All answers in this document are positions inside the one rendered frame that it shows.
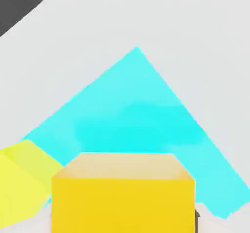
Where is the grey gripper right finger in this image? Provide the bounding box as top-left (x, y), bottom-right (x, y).
top-left (194, 202), bottom-right (232, 233)

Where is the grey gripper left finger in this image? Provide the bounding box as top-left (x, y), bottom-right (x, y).
top-left (29, 195), bottom-right (53, 233)

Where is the small orange-yellow cube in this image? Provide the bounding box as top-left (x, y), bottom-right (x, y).
top-left (51, 152), bottom-right (196, 233)

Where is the small pale yellow cube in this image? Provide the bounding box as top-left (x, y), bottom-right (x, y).
top-left (0, 138), bottom-right (65, 230)

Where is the large cyan box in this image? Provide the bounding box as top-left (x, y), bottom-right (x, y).
top-left (18, 45), bottom-right (250, 220)

